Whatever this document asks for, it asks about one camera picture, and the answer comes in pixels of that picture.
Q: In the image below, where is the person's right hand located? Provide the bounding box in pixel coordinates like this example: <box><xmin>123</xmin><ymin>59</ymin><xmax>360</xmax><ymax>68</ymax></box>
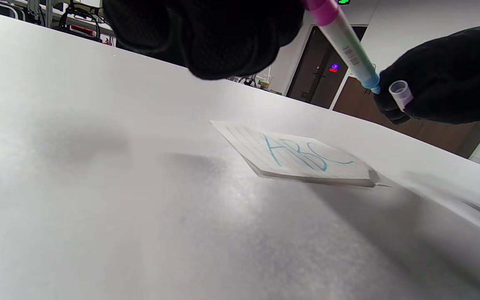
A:
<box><xmin>373</xmin><ymin>24</ymin><xmax>480</xmax><ymax>125</ymax></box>

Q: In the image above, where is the person's left hand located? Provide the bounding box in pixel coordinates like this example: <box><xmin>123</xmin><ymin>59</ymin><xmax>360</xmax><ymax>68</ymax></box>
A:
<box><xmin>102</xmin><ymin>0</ymin><xmax>305</xmax><ymax>80</ymax></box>

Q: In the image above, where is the clear marker cap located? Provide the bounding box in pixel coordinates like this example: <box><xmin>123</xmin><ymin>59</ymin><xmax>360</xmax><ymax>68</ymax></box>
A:
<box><xmin>389</xmin><ymin>80</ymin><xmax>414</xmax><ymax>111</ymax></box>

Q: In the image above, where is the pink and blue permanent marker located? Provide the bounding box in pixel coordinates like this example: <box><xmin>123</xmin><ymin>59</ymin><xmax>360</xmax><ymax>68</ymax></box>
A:
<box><xmin>302</xmin><ymin>0</ymin><xmax>381</xmax><ymax>94</ymax></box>

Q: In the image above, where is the white lined letter paper pad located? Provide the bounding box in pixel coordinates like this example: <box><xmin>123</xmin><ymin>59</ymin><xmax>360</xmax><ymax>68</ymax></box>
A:
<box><xmin>210</xmin><ymin>121</ymin><xmax>380</xmax><ymax>188</ymax></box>

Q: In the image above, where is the brown wooden cabinet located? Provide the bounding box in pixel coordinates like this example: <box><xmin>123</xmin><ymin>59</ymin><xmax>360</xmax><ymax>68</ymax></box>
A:
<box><xmin>332</xmin><ymin>76</ymin><xmax>480</xmax><ymax>159</ymax></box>

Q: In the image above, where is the dark brown door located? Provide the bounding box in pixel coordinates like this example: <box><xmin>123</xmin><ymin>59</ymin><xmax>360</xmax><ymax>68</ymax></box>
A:
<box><xmin>286</xmin><ymin>26</ymin><xmax>368</xmax><ymax>110</ymax></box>

